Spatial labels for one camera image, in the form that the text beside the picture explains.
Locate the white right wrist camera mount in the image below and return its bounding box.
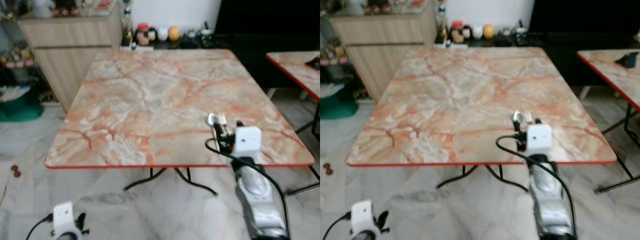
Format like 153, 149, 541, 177
525, 123, 554, 156
233, 126, 264, 159

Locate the black low cabinet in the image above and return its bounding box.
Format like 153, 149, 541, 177
465, 0, 640, 88
150, 0, 321, 92

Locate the light wooden cabinet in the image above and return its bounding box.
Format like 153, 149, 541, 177
329, 4, 442, 104
17, 7, 124, 113

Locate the tall gold trophy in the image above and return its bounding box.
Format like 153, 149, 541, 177
121, 0, 135, 49
436, 0, 450, 48

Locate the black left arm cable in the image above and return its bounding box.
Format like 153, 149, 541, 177
25, 213, 54, 240
322, 212, 353, 240

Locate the green bag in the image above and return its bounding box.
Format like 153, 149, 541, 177
0, 91, 45, 123
320, 88, 360, 121

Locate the marble-pattern red-edged table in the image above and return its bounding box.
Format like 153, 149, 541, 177
265, 50, 321, 141
577, 48, 640, 138
345, 46, 640, 194
44, 48, 320, 197

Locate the red-capped brown figurine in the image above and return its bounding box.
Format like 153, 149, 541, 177
136, 22, 157, 47
450, 20, 471, 45

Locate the cluttered dark shelf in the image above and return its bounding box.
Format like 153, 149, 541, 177
320, 0, 353, 100
0, 0, 40, 103

